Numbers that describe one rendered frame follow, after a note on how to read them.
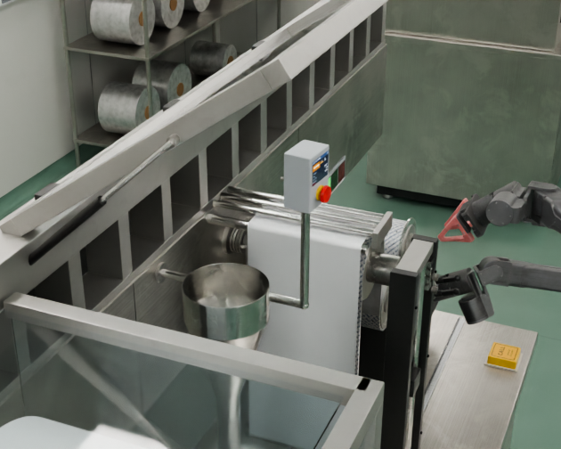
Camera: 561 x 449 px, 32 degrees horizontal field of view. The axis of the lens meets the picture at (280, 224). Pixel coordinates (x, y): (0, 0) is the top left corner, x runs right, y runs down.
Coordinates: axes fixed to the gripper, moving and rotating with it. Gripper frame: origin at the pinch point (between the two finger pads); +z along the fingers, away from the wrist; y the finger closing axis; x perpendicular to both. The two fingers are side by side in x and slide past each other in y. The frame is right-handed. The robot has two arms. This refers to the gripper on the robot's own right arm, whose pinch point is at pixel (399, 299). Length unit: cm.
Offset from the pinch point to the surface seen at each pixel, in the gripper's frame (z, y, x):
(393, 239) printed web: -11.2, -10.5, 19.1
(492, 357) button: -12.5, 6.5, -24.5
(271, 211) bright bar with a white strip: -3, -38, 42
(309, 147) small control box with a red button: -30, -60, 56
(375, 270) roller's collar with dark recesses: -16.4, -34.0, 22.1
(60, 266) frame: 4, -88, 59
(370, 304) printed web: -6.3, -24.4, 11.3
